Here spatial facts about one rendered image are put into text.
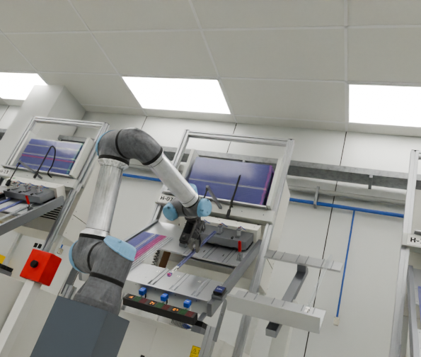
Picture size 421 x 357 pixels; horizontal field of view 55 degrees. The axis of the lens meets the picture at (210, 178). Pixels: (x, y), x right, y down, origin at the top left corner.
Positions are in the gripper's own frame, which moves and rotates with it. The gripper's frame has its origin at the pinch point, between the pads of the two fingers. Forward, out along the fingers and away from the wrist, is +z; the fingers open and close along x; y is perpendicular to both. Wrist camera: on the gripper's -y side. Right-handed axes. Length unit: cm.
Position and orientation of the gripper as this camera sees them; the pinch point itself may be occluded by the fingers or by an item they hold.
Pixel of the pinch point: (194, 251)
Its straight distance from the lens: 198.6
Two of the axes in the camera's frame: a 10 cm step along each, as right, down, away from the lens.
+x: -9.1, -1.3, 3.8
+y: 4.0, -4.8, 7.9
